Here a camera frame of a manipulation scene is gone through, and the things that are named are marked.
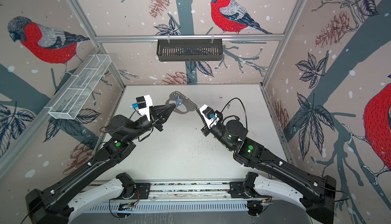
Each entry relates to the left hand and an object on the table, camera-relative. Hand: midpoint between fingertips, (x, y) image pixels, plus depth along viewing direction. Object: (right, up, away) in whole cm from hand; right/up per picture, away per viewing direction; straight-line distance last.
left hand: (172, 105), depth 55 cm
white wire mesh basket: (-53, +3, +19) cm, 56 cm away
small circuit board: (-25, -49, +16) cm, 57 cm away
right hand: (+9, -3, +7) cm, 11 cm away
